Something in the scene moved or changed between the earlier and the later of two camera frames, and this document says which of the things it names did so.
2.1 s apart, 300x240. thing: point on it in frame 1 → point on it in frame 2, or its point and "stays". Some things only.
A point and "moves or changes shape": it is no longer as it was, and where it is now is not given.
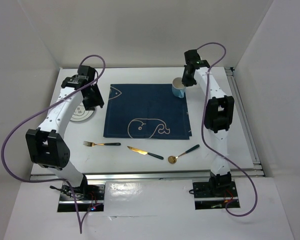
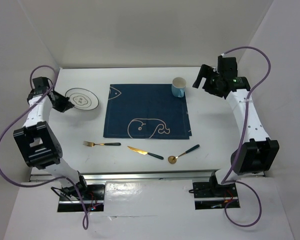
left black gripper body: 94,99 → 61,102
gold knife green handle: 144,152 stays
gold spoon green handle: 172,159 stays
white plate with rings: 80,113 moves or changes shape
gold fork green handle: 91,144 stays
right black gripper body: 187,79 → 211,84
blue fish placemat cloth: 146,111 stays
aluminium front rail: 149,176 stays
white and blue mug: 178,88 stays
